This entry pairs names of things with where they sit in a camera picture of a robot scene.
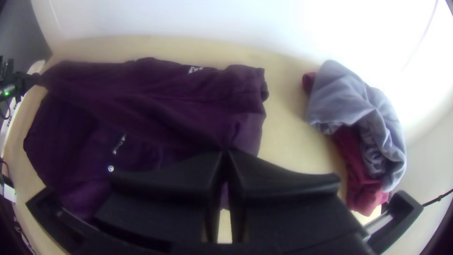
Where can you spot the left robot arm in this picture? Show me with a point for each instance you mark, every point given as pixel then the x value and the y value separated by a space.
pixel 6 88

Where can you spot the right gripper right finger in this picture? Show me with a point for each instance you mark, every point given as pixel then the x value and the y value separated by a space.
pixel 286 209

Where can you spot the dark t-shirt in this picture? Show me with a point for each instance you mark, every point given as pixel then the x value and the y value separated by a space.
pixel 148 109

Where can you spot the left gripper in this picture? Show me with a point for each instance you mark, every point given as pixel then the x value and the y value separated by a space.
pixel 26 80

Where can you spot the maroon garment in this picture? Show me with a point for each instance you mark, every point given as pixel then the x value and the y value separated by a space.
pixel 357 170

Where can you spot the light blue garment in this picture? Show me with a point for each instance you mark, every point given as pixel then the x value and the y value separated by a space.
pixel 347 95

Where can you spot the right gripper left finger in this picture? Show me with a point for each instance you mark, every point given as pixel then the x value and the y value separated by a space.
pixel 166 205

